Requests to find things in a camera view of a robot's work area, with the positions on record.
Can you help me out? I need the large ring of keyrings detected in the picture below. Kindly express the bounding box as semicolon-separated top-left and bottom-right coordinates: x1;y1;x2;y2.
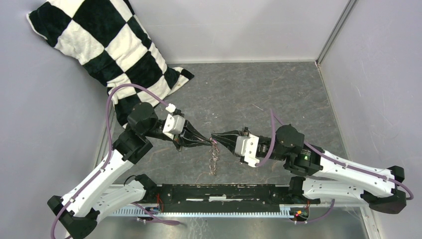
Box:
208;138;221;176

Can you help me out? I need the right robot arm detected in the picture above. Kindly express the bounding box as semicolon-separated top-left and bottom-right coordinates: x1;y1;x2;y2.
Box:
211;124;407;214

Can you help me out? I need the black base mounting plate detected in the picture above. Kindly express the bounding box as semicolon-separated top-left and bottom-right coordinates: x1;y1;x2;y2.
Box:
136;184;320;213

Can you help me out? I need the black white checkered pillow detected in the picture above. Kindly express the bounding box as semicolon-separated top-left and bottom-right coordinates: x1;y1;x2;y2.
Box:
27;0;194;126

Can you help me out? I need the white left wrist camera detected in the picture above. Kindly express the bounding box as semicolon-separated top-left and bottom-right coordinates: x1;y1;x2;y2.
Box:
162;104;186;139

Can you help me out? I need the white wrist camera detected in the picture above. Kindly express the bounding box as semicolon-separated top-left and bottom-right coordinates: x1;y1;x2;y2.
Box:
234;134;260;167
162;104;186;139

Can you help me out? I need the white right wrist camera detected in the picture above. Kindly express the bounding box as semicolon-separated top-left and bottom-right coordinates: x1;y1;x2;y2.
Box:
234;134;260;167

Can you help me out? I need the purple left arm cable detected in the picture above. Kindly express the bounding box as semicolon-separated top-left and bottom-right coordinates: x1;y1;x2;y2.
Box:
49;83;182;239

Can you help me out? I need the white toothed cable duct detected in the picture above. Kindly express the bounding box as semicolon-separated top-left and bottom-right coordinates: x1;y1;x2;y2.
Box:
111;206;294;219

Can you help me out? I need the aluminium rail frame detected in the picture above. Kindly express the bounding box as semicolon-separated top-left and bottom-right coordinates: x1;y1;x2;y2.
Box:
75;183;374;208

